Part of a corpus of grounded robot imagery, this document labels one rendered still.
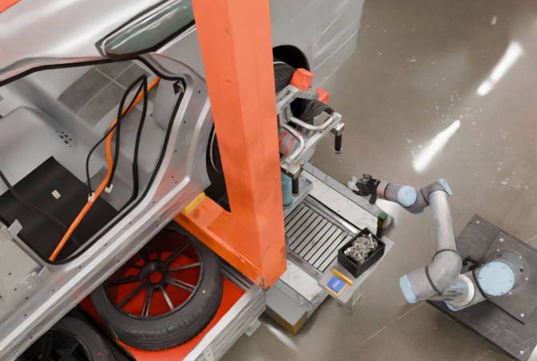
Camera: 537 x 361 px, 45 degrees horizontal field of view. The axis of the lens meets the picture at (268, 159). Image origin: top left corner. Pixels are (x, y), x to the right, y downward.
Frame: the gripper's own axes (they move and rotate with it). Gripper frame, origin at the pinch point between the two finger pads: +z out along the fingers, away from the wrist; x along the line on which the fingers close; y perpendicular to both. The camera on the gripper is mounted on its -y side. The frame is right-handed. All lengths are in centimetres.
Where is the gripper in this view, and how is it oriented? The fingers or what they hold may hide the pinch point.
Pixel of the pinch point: (349, 185)
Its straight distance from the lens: 330.3
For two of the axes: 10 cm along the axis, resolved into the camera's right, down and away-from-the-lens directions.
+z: -7.1, -1.5, 6.9
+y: -3.9, -7.3, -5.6
